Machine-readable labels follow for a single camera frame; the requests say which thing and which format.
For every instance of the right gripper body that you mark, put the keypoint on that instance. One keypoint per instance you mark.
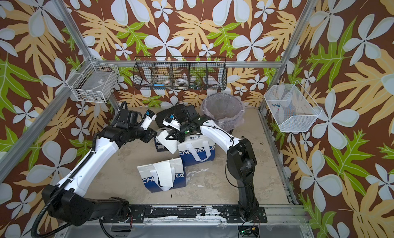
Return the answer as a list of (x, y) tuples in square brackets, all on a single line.
[(181, 134)]

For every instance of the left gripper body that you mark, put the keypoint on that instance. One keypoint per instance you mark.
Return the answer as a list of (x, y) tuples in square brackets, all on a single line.
[(145, 135)]

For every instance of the white receipt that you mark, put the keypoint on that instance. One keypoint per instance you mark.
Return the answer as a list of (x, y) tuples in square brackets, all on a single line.
[(170, 145), (164, 175)]

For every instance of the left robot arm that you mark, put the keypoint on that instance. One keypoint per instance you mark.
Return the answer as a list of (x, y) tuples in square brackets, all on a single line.
[(66, 200)]

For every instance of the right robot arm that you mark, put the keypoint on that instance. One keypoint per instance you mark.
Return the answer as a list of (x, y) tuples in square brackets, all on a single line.
[(240, 159)]

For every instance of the right blue takeout bag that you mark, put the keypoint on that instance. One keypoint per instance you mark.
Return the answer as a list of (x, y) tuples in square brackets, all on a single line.
[(196, 149)]

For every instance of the blue takeout bag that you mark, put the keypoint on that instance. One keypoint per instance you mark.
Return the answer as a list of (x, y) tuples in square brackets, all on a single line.
[(196, 149), (148, 176)]

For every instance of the front blue takeout bag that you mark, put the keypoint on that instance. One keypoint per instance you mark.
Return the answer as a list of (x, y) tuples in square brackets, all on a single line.
[(148, 176)]

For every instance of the small middle blue bag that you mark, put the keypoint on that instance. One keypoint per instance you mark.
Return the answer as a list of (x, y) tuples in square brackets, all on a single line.
[(159, 146)]

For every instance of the tape roll in basket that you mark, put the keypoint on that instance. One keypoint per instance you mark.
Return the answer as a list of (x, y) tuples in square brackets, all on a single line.
[(180, 82)]

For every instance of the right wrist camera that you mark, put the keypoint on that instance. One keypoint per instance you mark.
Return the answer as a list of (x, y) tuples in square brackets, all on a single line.
[(172, 121)]

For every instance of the black wire basket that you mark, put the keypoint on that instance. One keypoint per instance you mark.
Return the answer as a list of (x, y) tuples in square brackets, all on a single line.
[(202, 73)]

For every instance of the white wire basket left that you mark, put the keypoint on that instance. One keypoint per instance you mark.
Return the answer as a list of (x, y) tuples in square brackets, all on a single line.
[(93, 81)]

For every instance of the white wire basket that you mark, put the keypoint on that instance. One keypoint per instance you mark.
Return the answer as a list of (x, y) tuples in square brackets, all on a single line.
[(93, 81), (292, 107)]

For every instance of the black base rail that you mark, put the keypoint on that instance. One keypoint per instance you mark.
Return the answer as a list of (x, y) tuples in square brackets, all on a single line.
[(139, 214)]

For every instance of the white wire basket right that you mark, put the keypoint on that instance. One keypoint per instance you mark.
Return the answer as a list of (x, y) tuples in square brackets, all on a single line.
[(292, 107)]

